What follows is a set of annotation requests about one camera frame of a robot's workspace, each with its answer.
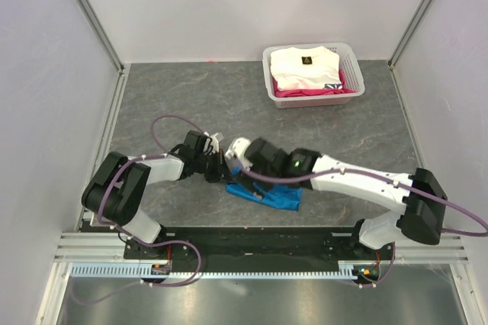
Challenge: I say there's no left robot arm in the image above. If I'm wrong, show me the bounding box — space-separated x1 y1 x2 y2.
81 130 232 259

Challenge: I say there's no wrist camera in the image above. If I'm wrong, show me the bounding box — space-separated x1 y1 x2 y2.
224 137 252 170
204 132 223 155

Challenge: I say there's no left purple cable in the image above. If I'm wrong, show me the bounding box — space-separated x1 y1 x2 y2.
70 115 209 305

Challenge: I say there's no purple cable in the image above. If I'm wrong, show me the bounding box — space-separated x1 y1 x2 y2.
236 166 488 290
70 115 209 305

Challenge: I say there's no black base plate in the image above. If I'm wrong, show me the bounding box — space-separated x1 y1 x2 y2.
124 227 393 262

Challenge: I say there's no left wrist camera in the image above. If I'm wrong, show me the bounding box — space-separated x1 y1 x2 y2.
204 132 223 155

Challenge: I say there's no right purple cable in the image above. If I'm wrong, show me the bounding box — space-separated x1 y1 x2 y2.
236 166 488 290

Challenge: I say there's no left aluminium frame post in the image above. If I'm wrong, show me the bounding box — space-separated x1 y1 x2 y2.
76 0 125 74

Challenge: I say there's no white folded shirt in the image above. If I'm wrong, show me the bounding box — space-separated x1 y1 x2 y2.
270 46 342 92

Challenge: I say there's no white plastic basket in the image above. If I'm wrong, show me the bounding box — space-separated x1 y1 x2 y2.
262 42 365 109

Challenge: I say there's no pink folded cloth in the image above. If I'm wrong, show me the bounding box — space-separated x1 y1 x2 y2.
273 69 355 98

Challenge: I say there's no blue cloth napkin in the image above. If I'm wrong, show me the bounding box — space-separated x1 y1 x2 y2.
226 168 303 211

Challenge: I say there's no slotted cable duct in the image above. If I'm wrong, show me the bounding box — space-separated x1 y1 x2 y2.
71 262 360 280

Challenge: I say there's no aluminium frame post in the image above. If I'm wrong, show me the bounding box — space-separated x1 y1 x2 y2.
76 0 125 74
387 0 434 70

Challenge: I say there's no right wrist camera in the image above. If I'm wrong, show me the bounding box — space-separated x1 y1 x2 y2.
224 137 252 170

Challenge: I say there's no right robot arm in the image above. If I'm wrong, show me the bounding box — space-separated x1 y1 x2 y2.
225 137 447 259

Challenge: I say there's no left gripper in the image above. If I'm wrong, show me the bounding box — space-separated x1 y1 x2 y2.
194 150 236 185

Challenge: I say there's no right aluminium frame post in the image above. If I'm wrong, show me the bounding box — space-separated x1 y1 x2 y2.
387 0 434 70

